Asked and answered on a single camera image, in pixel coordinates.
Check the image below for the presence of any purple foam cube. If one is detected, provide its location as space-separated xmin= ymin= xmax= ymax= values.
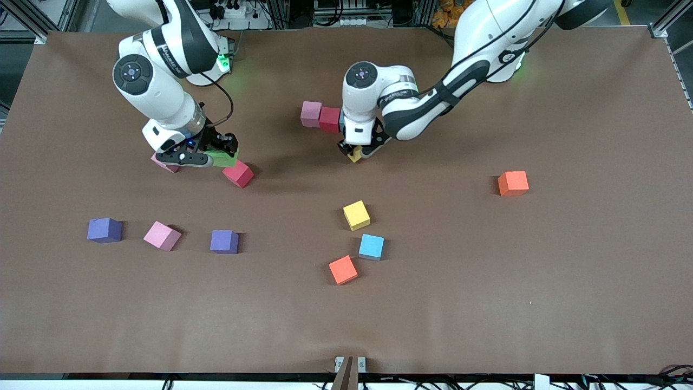
xmin=87 ymin=218 xmax=123 ymax=244
xmin=210 ymin=230 xmax=239 ymax=255

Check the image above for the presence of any brown paper table cover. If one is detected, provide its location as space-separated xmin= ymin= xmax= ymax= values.
xmin=0 ymin=26 xmax=693 ymax=375

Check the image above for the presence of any metal equipment rack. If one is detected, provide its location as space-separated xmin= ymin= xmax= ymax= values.
xmin=313 ymin=0 xmax=374 ymax=28

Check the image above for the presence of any green foam cube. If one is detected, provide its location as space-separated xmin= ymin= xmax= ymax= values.
xmin=208 ymin=148 xmax=240 ymax=169

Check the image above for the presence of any pink foam cube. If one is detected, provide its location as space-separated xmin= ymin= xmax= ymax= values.
xmin=300 ymin=101 xmax=323 ymax=128
xmin=150 ymin=154 xmax=182 ymax=174
xmin=143 ymin=221 xmax=182 ymax=252

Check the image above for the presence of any white power strip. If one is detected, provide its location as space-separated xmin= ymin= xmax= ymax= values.
xmin=208 ymin=0 xmax=271 ymax=31

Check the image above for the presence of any pile of orange objects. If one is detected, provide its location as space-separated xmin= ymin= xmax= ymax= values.
xmin=431 ymin=0 xmax=473 ymax=29

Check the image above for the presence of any metal table edge bracket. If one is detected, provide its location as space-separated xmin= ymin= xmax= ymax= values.
xmin=331 ymin=355 xmax=367 ymax=390

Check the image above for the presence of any blue foam cube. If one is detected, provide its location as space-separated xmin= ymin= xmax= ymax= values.
xmin=358 ymin=233 xmax=385 ymax=262

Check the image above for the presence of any aluminium frame post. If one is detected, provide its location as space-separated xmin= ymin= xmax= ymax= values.
xmin=11 ymin=0 xmax=82 ymax=45
xmin=649 ymin=0 xmax=693 ymax=40

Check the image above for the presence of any orange foam cube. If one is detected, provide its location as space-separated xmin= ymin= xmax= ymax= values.
xmin=328 ymin=255 xmax=359 ymax=285
xmin=498 ymin=171 xmax=530 ymax=197

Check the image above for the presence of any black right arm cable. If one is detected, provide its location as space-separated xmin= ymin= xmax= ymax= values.
xmin=202 ymin=73 xmax=235 ymax=128

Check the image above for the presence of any red foam cube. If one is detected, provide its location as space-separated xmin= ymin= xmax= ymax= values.
xmin=222 ymin=161 xmax=255 ymax=189
xmin=319 ymin=106 xmax=342 ymax=134

